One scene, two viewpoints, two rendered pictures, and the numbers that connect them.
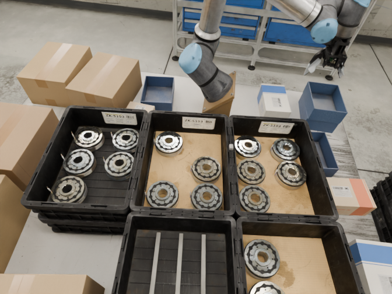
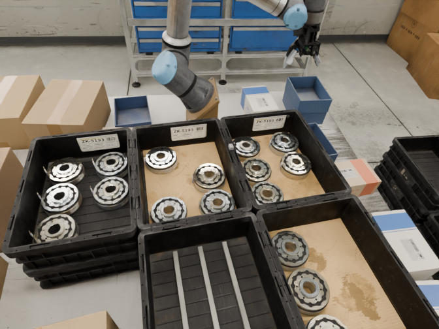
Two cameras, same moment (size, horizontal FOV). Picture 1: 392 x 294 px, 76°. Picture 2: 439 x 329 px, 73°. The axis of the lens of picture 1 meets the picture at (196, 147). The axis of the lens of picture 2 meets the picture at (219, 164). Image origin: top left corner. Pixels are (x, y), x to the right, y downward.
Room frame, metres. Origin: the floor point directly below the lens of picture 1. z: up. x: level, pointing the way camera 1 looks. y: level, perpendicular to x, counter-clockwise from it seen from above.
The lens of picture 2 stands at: (-0.12, 0.08, 1.57)
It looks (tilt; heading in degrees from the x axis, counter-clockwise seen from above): 47 degrees down; 346
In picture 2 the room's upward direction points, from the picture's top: 4 degrees clockwise
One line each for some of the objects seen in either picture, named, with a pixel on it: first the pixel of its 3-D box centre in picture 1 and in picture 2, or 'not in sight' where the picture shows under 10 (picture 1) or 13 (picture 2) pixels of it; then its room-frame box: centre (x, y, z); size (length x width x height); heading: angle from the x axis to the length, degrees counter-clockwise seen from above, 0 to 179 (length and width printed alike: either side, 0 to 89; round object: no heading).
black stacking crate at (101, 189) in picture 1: (98, 161); (84, 192); (0.47, 0.33, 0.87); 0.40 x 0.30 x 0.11; 3
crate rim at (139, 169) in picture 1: (185, 157); (185, 166); (0.48, 0.03, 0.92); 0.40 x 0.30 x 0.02; 3
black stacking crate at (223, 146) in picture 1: (185, 165); (186, 177); (0.48, 0.03, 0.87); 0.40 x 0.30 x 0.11; 3
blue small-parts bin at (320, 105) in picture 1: (323, 101); (307, 94); (0.97, -0.59, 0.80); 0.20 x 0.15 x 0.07; 177
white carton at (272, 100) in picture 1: (272, 104); (258, 105); (0.98, -0.37, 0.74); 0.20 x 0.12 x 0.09; 2
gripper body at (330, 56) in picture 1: (335, 50); (308, 38); (0.94, -0.51, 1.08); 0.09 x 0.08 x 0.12; 175
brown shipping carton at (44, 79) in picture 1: (61, 74); (9, 111); (1.02, 0.71, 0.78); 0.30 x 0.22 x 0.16; 178
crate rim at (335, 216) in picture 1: (275, 162); (278, 153); (0.50, -0.27, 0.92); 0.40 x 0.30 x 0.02; 3
